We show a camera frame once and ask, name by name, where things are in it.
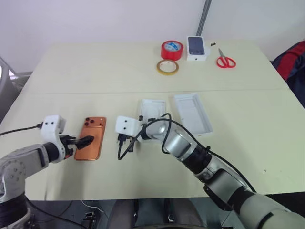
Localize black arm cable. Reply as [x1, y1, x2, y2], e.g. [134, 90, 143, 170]
[0, 122, 44, 137]
[117, 113, 257, 193]

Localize white box with phone print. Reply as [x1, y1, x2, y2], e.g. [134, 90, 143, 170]
[186, 35, 212, 62]

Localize red handled scissors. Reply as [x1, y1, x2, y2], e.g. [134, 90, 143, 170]
[216, 47, 237, 70]

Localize black floor cable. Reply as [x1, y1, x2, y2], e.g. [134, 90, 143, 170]
[26, 199, 84, 229]

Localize yellow transparent tape roll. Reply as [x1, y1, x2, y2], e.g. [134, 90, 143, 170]
[156, 59, 180, 77]

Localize red tape roll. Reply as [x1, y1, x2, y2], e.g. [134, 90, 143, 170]
[161, 40, 184, 61]

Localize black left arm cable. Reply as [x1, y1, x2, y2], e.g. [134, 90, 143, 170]
[0, 122, 44, 137]

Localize orange smartphone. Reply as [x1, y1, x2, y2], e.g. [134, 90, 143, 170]
[74, 116, 107, 162]

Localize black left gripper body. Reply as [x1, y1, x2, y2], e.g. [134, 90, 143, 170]
[59, 134, 78, 160]

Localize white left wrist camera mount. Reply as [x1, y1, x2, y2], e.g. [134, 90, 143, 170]
[39, 115, 70, 164]

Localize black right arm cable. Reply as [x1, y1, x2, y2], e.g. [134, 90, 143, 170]
[117, 113, 257, 193]

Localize grey chair frame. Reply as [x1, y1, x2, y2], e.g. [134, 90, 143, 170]
[0, 56, 32, 121]

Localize red and navy garment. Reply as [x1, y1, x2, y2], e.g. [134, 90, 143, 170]
[272, 40, 305, 108]

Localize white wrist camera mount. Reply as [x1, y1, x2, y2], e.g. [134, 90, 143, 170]
[39, 115, 70, 164]
[115, 115, 143, 139]

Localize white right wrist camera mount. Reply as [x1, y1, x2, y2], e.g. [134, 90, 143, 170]
[115, 115, 143, 139]

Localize white phone box lid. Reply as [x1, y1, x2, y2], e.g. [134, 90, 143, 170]
[168, 93, 214, 138]

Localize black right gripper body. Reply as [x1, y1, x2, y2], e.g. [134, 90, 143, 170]
[117, 133, 135, 154]

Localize grey aluminium profile post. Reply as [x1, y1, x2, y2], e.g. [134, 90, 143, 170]
[195, 0, 213, 35]

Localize white phone box base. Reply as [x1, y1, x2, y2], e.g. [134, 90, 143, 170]
[138, 98, 168, 144]

